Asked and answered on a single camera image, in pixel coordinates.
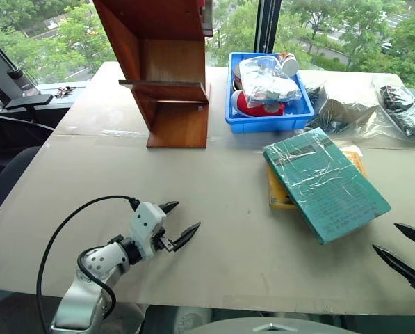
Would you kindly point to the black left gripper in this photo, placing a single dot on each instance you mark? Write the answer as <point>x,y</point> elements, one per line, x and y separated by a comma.
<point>161,240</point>

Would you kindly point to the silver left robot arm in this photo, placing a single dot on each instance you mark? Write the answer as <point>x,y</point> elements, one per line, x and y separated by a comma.
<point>89,278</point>

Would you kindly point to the teal plastic-wrapped book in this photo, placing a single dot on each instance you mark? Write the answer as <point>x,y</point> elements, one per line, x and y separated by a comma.
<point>327,186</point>

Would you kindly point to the yellow book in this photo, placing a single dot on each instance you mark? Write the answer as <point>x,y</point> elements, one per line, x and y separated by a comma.
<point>278,195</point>

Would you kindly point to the brown wooden shelf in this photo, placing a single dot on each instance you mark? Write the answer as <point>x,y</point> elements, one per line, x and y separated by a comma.
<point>165,55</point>

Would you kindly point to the red and white round item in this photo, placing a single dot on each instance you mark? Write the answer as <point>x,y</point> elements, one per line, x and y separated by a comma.
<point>243,104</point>

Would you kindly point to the blue plastic bin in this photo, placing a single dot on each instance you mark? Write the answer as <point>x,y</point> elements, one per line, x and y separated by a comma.
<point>269,122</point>

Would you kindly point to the silver robot torso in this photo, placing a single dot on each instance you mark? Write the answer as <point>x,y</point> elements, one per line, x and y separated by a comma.
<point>269,327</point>

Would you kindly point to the clear bag with black items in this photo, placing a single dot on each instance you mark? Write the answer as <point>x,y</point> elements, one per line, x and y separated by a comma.
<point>403,108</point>

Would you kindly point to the clear bag with grey contents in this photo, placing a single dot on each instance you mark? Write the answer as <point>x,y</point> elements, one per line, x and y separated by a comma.
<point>346,108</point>

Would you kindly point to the clear bag with white items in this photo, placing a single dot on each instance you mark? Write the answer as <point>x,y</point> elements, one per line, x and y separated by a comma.
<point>268,81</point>

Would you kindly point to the small dark red clips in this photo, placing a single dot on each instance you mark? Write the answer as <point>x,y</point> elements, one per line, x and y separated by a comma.
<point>64,91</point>

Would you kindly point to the dark office chair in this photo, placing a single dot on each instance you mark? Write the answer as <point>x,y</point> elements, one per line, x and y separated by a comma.
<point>9,163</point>

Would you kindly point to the red and white can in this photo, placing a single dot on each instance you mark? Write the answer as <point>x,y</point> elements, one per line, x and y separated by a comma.
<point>289,63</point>

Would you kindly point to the black device on windowsill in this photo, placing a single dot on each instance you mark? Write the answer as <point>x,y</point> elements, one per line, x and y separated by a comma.
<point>23,83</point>

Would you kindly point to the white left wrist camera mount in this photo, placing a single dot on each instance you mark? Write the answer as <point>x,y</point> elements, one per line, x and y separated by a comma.
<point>145,222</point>

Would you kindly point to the black window frame post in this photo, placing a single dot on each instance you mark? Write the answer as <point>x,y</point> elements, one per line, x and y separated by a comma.
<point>268,24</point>

